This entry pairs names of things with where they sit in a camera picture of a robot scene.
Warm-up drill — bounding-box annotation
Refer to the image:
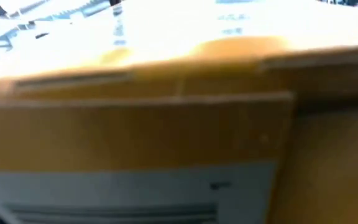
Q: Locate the yellow raisin bran cereal box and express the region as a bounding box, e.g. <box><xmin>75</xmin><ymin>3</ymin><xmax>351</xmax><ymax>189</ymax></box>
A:
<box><xmin>0</xmin><ymin>35</ymin><xmax>358</xmax><ymax>224</ymax></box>

